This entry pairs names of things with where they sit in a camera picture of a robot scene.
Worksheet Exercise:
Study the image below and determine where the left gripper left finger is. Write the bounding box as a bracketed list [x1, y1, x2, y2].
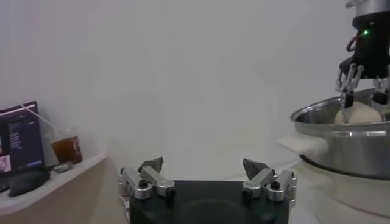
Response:
[117, 156, 177, 214]

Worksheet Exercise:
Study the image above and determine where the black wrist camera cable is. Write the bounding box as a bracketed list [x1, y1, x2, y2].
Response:
[346, 33, 363, 53]

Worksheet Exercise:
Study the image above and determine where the stainless steel steamer basket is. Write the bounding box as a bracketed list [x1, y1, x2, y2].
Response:
[277, 88, 390, 181]

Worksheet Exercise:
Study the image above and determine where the white steamed baozi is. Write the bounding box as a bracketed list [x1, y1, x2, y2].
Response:
[334, 101, 383, 125]

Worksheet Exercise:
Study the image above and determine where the plastic cup of iced coffee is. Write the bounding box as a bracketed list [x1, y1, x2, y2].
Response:
[50, 127, 83, 166]

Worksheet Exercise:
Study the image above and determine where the white side desk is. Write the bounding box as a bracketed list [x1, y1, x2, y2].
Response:
[0, 154, 129, 224]

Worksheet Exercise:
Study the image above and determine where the clear drinking straw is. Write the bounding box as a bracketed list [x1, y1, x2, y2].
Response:
[19, 104, 57, 135]

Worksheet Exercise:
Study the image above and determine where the small round grey tin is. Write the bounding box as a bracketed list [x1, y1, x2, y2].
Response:
[53, 161, 74, 174]

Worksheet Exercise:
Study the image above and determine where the black computer mouse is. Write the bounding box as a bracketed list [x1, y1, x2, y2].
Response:
[8, 170, 51, 197]

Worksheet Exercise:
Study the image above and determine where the laptop with dark purple screen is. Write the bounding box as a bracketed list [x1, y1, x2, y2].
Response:
[0, 101, 47, 183]

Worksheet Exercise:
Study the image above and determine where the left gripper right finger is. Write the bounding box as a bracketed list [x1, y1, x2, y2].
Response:
[241, 158, 297, 208]

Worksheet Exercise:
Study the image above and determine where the cream electric cooker base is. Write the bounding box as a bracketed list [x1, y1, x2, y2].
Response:
[292, 161, 390, 219]

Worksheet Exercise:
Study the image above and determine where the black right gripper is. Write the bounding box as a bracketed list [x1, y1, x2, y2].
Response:
[335, 13, 390, 109]

